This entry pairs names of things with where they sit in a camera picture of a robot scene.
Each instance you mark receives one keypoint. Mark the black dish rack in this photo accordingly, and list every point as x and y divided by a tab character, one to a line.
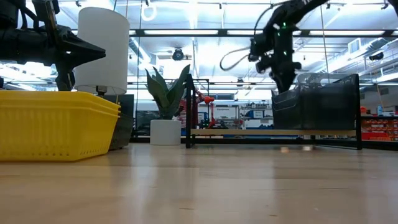
248	132

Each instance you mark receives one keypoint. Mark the black aluminium rig frame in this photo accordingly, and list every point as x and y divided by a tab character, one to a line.
379	145

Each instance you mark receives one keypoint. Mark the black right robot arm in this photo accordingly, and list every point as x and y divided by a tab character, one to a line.
298	9

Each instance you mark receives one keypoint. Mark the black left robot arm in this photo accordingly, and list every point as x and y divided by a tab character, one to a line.
15	43

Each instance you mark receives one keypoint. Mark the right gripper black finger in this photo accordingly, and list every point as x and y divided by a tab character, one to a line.
280	83
288	81

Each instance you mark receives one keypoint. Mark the grey plastic basket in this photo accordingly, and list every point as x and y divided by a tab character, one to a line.
286	109
329	109
311	121

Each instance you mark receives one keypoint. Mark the round black ceiling camera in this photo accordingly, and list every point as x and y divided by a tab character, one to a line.
178	54

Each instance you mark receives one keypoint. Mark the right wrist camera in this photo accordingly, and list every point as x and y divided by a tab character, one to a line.
259	46

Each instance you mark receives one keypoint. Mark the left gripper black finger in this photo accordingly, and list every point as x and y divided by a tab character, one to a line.
81	45
84	57

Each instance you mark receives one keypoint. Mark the yellow plastic basket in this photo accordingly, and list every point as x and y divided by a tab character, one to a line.
46	96
46	137
62	105

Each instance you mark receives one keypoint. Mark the black panel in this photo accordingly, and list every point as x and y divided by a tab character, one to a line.
127	104

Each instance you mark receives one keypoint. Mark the rack of red bins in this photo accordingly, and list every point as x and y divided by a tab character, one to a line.
379	127

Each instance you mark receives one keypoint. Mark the white workbench cabinet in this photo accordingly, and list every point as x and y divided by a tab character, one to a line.
230	112

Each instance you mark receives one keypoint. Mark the long ceiling light panel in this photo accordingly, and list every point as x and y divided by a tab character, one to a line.
180	32
342	32
245	32

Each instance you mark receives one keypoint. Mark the white lamp with wooden base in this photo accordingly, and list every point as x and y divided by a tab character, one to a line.
102	49

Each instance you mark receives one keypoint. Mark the red robot arm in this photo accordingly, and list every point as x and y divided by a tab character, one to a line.
207	100

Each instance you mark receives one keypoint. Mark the black ceiling speaker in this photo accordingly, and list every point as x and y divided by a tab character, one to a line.
376	56

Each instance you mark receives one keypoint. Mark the green plant in white pot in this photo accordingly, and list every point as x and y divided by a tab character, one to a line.
166	99

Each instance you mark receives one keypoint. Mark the black mesh plastic basket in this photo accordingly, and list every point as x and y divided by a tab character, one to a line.
122	137
127	119

